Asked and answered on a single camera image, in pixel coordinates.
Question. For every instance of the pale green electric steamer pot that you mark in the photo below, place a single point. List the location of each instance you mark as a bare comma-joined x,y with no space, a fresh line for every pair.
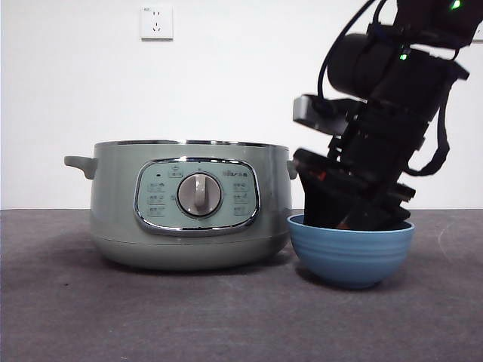
113,211

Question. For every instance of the pale grey right wrist camera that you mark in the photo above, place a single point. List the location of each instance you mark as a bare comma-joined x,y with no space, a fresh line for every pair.
307,111

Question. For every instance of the blue ribbed bowl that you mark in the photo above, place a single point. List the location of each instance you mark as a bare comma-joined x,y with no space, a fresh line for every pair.
351,260

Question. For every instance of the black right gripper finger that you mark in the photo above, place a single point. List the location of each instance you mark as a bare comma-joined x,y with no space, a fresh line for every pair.
377,216
324,205

